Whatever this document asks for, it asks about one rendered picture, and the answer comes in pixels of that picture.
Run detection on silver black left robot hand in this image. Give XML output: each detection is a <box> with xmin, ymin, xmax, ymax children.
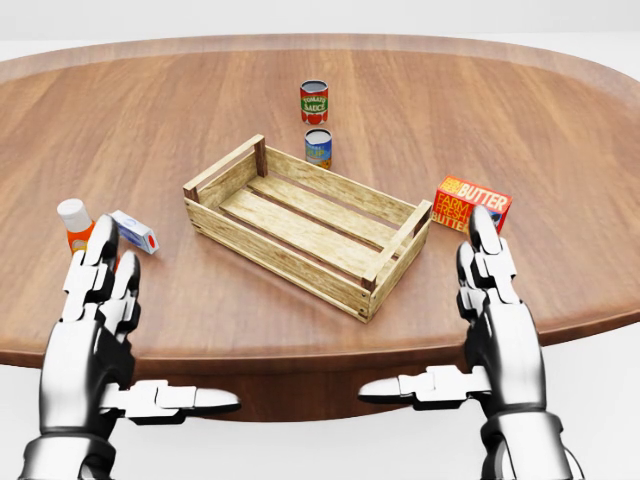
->
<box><xmin>38</xmin><ymin>213</ymin><xmax>242</xmax><ymax>437</ymax></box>

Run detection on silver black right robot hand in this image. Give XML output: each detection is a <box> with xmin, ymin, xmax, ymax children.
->
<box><xmin>357</xmin><ymin>204</ymin><xmax>551</xmax><ymax>426</ymax></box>

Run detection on red butter box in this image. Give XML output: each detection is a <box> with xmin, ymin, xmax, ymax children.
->
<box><xmin>431</xmin><ymin>174</ymin><xmax>513</xmax><ymax>236</ymax></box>

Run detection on wooden slat tray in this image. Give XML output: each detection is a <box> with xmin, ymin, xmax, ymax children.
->
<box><xmin>181</xmin><ymin>133</ymin><xmax>434</xmax><ymax>325</ymax></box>

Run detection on orange bottle with white cap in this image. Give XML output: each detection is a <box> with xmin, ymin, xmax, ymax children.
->
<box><xmin>56</xmin><ymin>198</ymin><xmax>121</xmax><ymax>274</ymax></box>

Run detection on small white blue box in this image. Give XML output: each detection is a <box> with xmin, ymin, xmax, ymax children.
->
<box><xmin>108</xmin><ymin>209</ymin><xmax>161</xmax><ymax>256</ymax></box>

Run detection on blue soup tin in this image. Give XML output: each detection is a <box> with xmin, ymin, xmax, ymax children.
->
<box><xmin>304</xmin><ymin>128</ymin><xmax>334</xmax><ymax>171</ymax></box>

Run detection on red tomato sauce tin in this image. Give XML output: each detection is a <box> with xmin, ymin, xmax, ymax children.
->
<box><xmin>299</xmin><ymin>79</ymin><xmax>330</xmax><ymax>125</ymax></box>

